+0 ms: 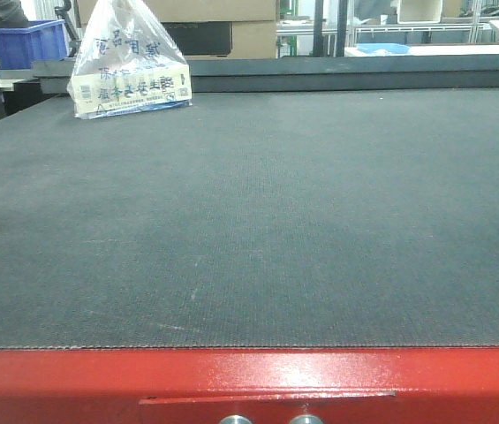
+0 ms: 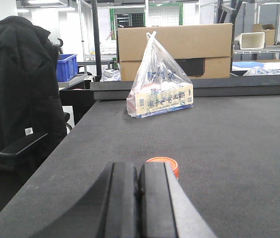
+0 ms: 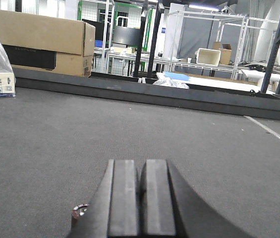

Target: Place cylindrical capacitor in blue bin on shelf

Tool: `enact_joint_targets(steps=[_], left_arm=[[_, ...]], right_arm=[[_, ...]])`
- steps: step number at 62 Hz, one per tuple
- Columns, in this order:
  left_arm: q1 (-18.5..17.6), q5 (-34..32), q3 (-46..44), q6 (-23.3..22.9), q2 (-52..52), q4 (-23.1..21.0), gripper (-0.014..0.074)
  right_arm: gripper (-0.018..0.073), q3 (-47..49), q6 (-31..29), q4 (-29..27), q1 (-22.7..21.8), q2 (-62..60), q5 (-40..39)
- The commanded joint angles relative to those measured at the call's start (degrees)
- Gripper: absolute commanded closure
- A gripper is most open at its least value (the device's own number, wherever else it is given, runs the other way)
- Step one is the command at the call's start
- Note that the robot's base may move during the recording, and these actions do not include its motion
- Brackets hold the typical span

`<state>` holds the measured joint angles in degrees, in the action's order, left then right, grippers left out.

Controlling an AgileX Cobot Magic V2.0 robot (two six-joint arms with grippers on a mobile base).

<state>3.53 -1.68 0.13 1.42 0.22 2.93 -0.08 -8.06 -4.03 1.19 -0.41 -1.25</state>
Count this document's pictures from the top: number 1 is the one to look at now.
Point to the grey textured table mat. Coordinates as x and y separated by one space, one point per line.
287 219

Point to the stacked cardboard boxes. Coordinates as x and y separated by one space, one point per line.
220 29

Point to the clear printed plastic bag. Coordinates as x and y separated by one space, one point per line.
127 63

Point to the red metal cabinet front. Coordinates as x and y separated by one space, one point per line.
357 385

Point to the blue crate in background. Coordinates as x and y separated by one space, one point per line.
42 40

